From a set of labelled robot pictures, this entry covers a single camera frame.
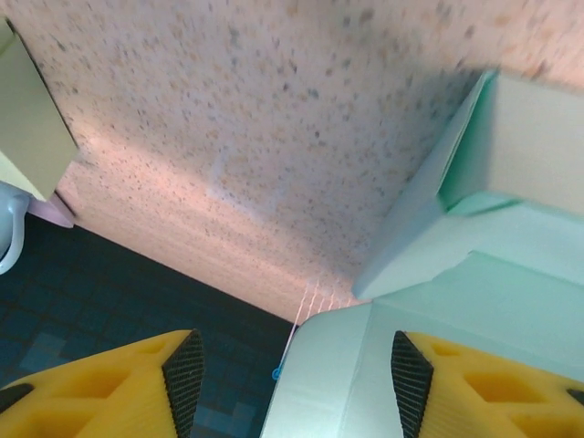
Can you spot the light blue paper box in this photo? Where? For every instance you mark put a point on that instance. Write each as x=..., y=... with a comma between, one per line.
x=456, y=274

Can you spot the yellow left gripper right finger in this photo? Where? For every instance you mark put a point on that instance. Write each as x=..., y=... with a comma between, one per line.
x=493, y=401

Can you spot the light blue mug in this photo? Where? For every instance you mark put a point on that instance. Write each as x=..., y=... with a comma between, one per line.
x=5, y=191

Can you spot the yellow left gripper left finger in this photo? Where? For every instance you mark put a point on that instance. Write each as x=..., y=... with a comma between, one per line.
x=91, y=401

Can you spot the green paper box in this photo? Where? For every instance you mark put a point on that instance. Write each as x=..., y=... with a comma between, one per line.
x=32, y=114

